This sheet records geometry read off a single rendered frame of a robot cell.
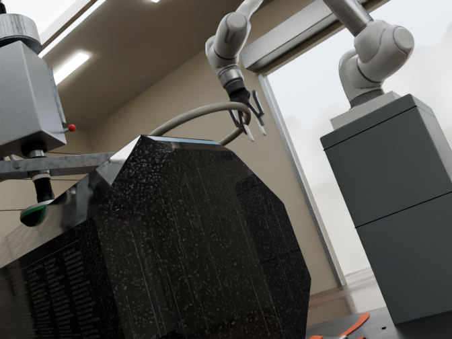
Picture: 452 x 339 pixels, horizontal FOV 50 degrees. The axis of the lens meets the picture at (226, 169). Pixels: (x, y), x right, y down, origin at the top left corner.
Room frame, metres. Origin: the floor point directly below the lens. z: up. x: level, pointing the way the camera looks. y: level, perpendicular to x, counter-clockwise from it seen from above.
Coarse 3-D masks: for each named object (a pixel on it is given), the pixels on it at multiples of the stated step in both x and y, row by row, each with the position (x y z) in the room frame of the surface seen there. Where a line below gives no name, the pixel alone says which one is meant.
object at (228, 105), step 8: (216, 104) 1.58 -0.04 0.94; (224, 104) 1.59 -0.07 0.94; (232, 104) 1.62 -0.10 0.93; (240, 104) 1.65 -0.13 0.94; (192, 112) 1.55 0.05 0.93; (200, 112) 1.56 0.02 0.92; (208, 112) 1.57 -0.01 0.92; (248, 112) 1.73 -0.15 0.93; (176, 120) 1.55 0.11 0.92; (184, 120) 1.55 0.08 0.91; (248, 120) 1.82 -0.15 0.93; (160, 128) 1.57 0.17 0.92; (168, 128) 1.56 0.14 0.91; (240, 128) 1.90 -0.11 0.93; (232, 136) 1.95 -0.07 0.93; (224, 144) 1.99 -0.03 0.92
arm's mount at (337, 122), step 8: (384, 96) 1.84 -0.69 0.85; (392, 96) 1.82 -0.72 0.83; (400, 96) 1.92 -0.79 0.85; (368, 104) 1.88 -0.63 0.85; (376, 104) 1.86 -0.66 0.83; (384, 104) 1.85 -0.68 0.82; (344, 112) 1.93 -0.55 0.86; (352, 112) 1.91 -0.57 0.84; (360, 112) 1.90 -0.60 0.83; (368, 112) 1.88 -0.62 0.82; (336, 120) 1.95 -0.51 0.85; (344, 120) 1.93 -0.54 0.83; (352, 120) 1.92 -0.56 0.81; (336, 128) 1.96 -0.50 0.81
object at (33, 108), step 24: (0, 48) 1.72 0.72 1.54; (24, 48) 1.73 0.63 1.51; (0, 72) 1.72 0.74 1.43; (24, 72) 1.72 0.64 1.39; (0, 96) 1.72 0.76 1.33; (24, 96) 1.72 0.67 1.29; (48, 96) 1.86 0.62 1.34; (0, 120) 1.72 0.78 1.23; (24, 120) 1.72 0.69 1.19; (48, 120) 1.80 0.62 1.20; (0, 144) 1.73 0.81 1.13; (24, 144) 1.78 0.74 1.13; (48, 144) 1.86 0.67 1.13
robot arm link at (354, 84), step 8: (344, 56) 1.95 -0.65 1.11; (352, 56) 1.92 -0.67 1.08; (344, 64) 1.95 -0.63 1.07; (352, 64) 1.91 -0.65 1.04; (344, 72) 1.96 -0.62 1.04; (352, 72) 1.91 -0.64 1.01; (360, 72) 1.88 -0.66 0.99; (344, 80) 1.97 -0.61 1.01; (352, 80) 1.93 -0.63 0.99; (360, 80) 1.91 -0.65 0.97; (368, 80) 1.90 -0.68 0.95; (344, 88) 1.99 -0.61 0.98; (352, 88) 1.95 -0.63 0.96; (360, 88) 1.94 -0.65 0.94; (368, 88) 1.93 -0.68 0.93; (376, 88) 1.94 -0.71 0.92; (352, 96) 1.97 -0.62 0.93
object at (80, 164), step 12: (60, 156) 1.76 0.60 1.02; (72, 156) 1.76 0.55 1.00; (84, 156) 1.76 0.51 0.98; (96, 156) 1.75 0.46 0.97; (108, 156) 1.75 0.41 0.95; (0, 168) 1.78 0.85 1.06; (12, 168) 1.77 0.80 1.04; (24, 168) 1.77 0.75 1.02; (36, 168) 1.77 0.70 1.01; (48, 168) 1.77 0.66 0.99; (60, 168) 1.76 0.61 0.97; (72, 168) 1.78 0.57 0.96; (84, 168) 1.79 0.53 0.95
